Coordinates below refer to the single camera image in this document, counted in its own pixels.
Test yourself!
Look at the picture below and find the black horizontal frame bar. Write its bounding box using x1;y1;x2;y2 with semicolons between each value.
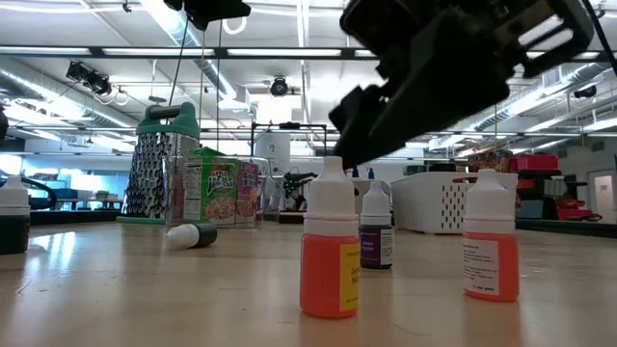
0;45;617;62

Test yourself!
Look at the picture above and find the red toolbox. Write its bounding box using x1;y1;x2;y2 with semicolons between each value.
509;153;560;174

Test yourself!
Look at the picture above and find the dark dropper bottle white cap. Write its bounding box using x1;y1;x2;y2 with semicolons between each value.
0;174;32;255
163;222;219;252

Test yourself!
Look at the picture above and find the teal handled metal cheese grater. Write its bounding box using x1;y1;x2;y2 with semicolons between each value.
116;101;201;226

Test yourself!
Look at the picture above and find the person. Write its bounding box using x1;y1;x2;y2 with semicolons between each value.
288;190;309;212

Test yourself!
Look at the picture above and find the orange red device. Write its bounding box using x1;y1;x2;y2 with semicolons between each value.
554;198;595;222

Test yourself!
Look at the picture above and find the white cylindrical tank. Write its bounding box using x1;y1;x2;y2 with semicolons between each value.
255;132;292;175

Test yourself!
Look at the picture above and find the green Apple Jacks cereal box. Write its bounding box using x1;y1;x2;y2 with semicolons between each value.
182;147;240;227

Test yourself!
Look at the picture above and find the white round bin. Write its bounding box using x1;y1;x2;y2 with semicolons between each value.
350;176;392;230

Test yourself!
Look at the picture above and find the black ceiling camera cluster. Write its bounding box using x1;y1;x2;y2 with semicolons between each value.
65;60;113;96

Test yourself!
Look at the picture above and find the black curved hose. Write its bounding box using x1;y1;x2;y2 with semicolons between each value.
0;166;59;209

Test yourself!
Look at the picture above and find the orange dropper bottle yellow label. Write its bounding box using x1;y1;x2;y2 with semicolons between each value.
298;154;362;320

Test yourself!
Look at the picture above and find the magenta Raisin Bran cereal box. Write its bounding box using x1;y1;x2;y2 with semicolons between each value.
235;161;261;224

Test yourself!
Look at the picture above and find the white perforated plastic basket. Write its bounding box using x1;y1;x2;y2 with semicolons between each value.
390;172;520;235

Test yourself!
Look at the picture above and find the white door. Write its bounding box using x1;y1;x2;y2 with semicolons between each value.
587;169;616;224

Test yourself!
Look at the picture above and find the purple dropper bottle white cap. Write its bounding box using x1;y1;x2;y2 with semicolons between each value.
359;180;395;270

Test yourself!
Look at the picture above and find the patterned smoked paprika tin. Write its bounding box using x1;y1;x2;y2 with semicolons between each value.
468;148;514;174

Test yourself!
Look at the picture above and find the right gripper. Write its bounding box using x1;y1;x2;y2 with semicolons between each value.
331;0;597;171

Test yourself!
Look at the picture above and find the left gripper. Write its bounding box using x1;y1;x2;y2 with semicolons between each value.
162;0;253;32

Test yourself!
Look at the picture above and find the orange dropper bottle white label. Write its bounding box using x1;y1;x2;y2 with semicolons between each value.
461;168;521;303

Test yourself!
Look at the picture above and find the thin black cable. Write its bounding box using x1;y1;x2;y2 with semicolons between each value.
580;0;617;78

